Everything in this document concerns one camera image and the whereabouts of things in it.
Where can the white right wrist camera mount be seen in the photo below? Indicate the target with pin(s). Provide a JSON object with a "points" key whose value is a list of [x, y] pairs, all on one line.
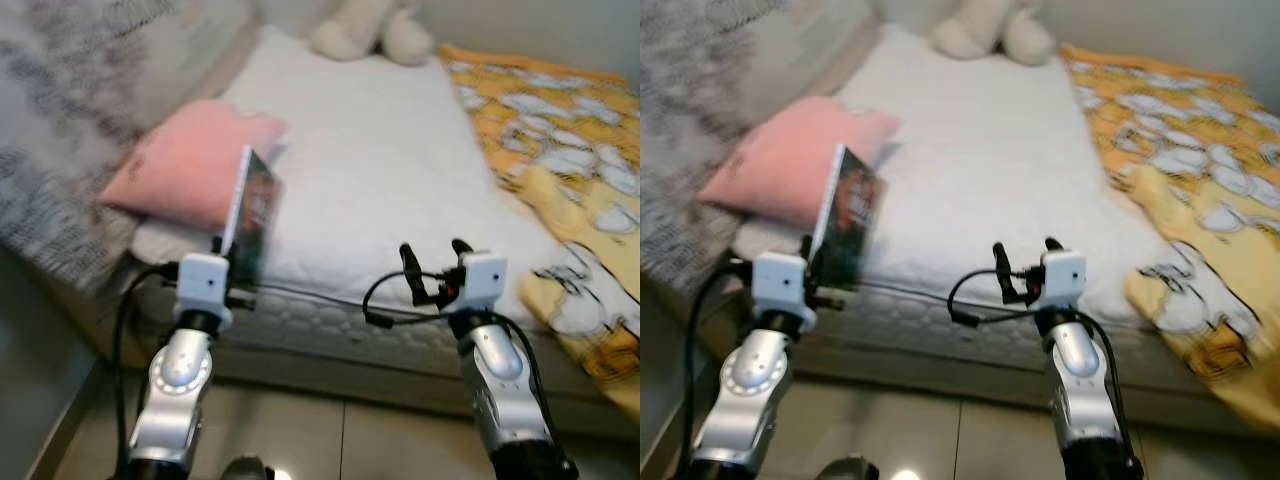
{"points": [[485, 280], [1065, 278]]}

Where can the pink pillow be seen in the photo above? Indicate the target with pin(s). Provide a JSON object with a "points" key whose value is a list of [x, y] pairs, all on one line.
{"points": [[180, 165], [775, 160]]}

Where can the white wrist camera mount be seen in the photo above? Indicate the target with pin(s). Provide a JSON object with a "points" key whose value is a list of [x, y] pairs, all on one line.
{"points": [[1065, 278], [485, 280], [203, 280], [780, 282]]}

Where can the grey patterned cloth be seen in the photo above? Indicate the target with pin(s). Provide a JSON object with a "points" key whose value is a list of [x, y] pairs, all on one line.
{"points": [[60, 120], [690, 120]]}

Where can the yellow egg print blanket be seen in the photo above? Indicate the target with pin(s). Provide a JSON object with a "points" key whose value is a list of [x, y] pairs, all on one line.
{"points": [[1180, 110], [560, 110]]}

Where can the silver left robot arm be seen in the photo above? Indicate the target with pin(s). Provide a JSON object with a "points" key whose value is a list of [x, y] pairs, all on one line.
{"points": [[180, 400], [745, 400]]}

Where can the dark green book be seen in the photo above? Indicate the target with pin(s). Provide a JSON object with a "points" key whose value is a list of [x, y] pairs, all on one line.
{"points": [[850, 215], [258, 210]]}

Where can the white mattress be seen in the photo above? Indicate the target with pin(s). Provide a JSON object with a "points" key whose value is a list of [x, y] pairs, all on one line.
{"points": [[380, 160], [990, 160]]}

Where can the cream plush toy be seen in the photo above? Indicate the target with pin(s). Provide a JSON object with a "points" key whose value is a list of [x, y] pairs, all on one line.
{"points": [[975, 35], [350, 35]]}

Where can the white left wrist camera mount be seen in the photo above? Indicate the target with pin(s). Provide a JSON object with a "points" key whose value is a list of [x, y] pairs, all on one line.
{"points": [[780, 282], [203, 280]]}

